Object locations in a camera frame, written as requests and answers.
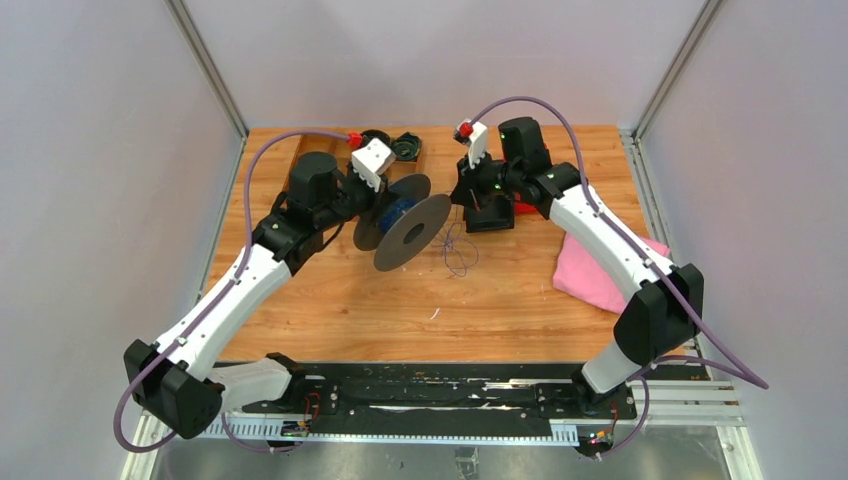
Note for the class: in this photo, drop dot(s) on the pink cloth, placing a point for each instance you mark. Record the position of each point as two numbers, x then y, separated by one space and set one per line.
579 275

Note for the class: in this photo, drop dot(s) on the grey filament spool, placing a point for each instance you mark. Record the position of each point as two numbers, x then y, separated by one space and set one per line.
403 223

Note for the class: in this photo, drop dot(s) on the red plastic bin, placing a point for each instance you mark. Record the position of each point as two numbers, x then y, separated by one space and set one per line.
526 206

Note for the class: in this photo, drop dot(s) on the wooden compartment tray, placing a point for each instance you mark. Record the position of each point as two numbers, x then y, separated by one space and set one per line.
340 150

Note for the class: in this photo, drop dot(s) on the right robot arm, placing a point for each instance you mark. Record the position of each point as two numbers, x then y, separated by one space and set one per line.
661 297

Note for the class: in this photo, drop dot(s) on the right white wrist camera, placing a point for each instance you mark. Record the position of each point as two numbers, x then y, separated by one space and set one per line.
474 136

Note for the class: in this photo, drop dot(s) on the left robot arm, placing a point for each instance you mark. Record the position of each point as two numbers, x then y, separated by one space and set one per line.
175 377

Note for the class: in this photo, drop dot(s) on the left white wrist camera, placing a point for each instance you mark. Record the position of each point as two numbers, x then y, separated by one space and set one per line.
370 159

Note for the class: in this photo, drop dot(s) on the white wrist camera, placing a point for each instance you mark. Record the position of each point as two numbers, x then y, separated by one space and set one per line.
370 159
474 136

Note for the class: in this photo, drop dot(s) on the rolled green tie top right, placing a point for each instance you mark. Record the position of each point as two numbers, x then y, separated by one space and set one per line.
406 147

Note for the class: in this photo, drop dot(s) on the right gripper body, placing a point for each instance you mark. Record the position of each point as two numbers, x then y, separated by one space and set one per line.
485 179

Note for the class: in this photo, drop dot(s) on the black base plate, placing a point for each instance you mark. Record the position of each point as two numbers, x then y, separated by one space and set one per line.
443 400

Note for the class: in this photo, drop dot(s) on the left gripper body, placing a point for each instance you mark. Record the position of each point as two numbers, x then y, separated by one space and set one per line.
358 199

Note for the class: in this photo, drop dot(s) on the black plastic bin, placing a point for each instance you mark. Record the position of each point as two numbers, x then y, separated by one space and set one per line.
498 215

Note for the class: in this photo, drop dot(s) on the rolled dark tie top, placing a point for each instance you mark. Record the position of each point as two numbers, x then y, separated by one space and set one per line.
372 134

